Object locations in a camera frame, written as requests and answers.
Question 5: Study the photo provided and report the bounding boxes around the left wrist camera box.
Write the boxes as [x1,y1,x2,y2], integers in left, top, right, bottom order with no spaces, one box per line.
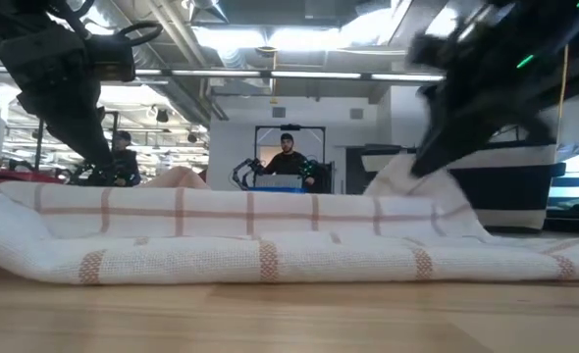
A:
[83,33,137,83]

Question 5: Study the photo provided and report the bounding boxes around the person facing the table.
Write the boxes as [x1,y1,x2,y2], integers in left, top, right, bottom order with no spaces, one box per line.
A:
[263,132,316,187]

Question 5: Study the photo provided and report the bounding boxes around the black box beside person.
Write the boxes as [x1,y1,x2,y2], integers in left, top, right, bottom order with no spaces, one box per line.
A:
[308,161,334,193]

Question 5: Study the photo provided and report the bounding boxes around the yellow cable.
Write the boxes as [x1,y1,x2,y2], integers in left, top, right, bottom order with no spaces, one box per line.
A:
[557,43,570,134]

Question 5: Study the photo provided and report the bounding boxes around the red storage box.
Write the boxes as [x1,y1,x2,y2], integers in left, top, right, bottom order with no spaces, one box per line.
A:
[0,170,65,185]

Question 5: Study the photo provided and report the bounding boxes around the black left wrist camera cable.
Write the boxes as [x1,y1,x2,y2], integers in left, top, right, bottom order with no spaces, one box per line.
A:
[48,0,164,48]

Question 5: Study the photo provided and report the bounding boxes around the person at side station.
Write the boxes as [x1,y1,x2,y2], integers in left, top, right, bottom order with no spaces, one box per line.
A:
[106,130,142,187]

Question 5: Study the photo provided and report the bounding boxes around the blue plastic bin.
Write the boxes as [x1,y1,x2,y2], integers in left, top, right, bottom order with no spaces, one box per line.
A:
[253,185,306,194]

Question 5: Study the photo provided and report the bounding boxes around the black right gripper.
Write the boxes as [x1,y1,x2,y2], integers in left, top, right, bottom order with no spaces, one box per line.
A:
[406,4,579,178]

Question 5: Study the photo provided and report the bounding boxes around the white towel red checks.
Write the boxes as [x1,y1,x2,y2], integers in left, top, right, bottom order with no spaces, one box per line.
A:
[0,154,579,286]

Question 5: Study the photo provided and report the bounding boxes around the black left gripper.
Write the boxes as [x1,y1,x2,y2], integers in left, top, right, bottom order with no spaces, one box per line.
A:
[0,36,117,185]

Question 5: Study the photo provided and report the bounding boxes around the navy fabric basket white stripe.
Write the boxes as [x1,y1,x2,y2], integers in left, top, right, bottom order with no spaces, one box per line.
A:
[360,141,568,232]

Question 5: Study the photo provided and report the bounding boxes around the long ceiling light bar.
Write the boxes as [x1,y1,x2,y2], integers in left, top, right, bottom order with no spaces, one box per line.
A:
[134,68,446,82]

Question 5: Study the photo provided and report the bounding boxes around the person in black shirt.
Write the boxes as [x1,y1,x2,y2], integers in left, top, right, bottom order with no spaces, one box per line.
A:
[253,125,328,193]

